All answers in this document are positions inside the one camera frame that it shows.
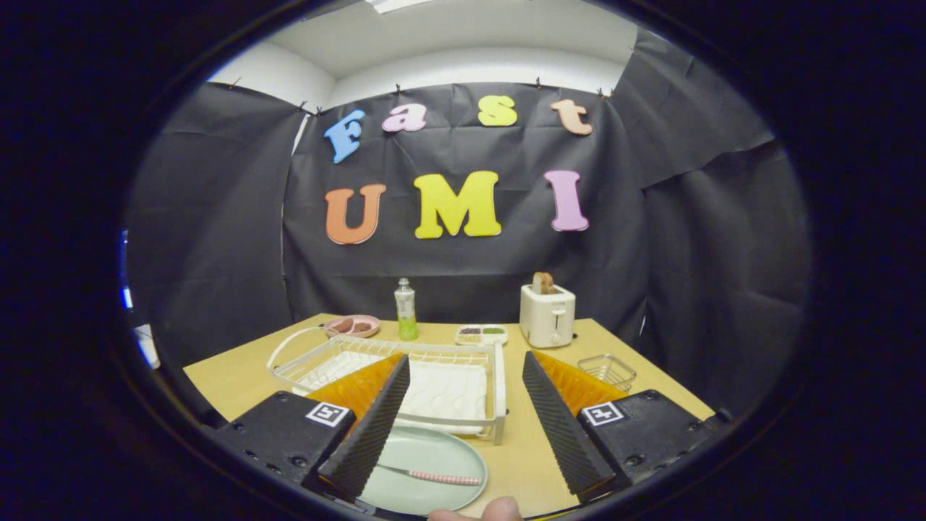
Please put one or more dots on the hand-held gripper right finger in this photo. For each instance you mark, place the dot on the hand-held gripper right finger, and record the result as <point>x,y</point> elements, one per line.
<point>561,434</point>

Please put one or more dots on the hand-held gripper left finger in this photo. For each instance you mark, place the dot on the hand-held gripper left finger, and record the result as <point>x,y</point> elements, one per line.
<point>372,434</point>

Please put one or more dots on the light green plate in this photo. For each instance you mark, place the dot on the light green plate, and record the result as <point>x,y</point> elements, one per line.
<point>434,452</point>

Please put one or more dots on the pink plate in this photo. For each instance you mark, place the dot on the pink plate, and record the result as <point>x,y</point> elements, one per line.
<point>372,332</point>

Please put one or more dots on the white wavy drain tray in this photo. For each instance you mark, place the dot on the white wavy drain tray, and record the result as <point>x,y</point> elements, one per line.
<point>448,391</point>

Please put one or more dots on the brown food piece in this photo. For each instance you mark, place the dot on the brown food piece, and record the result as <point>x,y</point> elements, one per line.
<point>362,327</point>
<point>342,325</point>

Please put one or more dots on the white toaster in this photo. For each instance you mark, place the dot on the white toaster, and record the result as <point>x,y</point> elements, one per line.
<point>548,318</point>

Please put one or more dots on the white divided condiment tray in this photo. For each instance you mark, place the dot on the white divided condiment tray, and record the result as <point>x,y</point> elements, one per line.
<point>481,336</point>

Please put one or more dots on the clear bottle with green liquid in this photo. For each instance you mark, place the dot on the clear bottle with green liquid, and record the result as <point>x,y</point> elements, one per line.
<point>406,311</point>

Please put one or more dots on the toast bread slice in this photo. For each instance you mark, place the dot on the toast bread slice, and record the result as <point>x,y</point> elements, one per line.
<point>542,282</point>

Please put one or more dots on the ceiling light panel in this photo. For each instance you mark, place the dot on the ceiling light panel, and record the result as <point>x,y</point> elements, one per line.
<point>391,3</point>

